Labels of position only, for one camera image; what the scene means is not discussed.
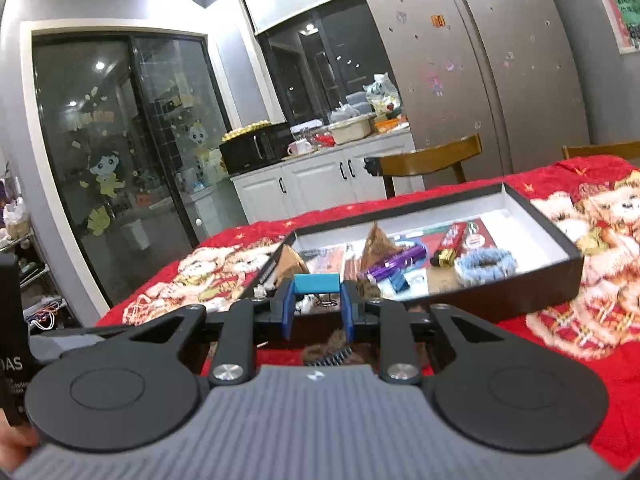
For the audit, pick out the blue binder clip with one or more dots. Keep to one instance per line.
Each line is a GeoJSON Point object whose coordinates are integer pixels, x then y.
{"type": "Point", "coordinates": [398, 281]}

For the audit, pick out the brown triangular snack packet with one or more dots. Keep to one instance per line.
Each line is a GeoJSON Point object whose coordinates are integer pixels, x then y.
{"type": "Point", "coordinates": [377, 247]}

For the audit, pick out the black shallow cardboard box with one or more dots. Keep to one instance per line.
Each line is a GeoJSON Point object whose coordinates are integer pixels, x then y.
{"type": "Point", "coordinates": [549, 264]}

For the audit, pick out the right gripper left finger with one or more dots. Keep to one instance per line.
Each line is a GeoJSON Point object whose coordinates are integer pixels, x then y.
{"type": "Point", "coordinates": [144, 384]}

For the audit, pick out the purple tube packet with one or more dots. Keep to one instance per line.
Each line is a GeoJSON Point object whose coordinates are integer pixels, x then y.
{"type": "Point", "coordinates": [408, 256]}

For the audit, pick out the white mug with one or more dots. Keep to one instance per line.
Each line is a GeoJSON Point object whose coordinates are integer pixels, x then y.
{"type": "Point", "coordinates": [300, 147]}

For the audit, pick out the glass sliding door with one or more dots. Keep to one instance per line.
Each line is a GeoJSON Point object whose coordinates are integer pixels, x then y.
{"type": "Point", "coordinates": [131, 124]}

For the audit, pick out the blue white crochet scrunchie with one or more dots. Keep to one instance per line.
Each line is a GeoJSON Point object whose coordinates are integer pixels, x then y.
{"type": "Point", "coordinates": [483, 266]}

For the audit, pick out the red snack bar packet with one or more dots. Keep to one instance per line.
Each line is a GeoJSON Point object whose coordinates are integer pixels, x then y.
{"type": "Point", "coordinates": [448, 248]}

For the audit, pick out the wooden chair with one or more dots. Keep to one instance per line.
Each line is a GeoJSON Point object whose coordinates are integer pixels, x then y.
{"type": "Point", "coordinates": [424, 162]}
{"type": "Point", "coordinates": [625, 150]}

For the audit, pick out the beige plastic basin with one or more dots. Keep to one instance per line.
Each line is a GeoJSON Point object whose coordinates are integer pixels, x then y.
{"type": "Point", "coordinates": [350, 130]}

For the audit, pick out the colourful book in box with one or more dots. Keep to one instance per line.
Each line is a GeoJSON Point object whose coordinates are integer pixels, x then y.
{"type": "Point", "coordinates": [344, 258]}

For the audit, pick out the white kitchen cabinet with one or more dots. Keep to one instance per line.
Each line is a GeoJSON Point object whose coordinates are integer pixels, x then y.
{"type": "Point", "coordinates": [320, 180]}

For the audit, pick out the black microwave oven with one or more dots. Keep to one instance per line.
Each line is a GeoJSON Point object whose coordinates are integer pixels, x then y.
{"type": "Point", "coordinates": [256, 147]}

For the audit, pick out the black white scrunchie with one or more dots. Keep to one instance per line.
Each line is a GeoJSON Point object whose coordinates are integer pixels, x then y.
{"type": "Point", "coordinates": [302, 306]}

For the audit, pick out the silver double door refrigerator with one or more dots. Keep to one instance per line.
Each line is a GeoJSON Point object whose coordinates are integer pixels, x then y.
{"type": "Point", "coordinates": [500, 69]}

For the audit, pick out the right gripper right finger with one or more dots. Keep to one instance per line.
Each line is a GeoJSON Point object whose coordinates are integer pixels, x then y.
{"type": "Point", "coordinates": [493, 387]}

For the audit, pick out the person's left hand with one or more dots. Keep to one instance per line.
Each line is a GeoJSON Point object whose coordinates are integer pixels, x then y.
{"type": "Point", "coordinates": [16, 443]}

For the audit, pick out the green poster on shelf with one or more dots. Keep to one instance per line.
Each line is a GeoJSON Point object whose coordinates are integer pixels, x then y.
{"type": "Point", "coordinates": [630, 14]}

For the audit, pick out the brown fuzzy hair claw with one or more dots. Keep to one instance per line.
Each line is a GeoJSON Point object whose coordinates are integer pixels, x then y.
{"type": "Point", "coordinates": [337, 351]}

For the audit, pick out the red teddy bear blanket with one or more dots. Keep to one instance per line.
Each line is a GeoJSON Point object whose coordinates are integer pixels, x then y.
{"type": "Point", "coordinates": [599, 327]}

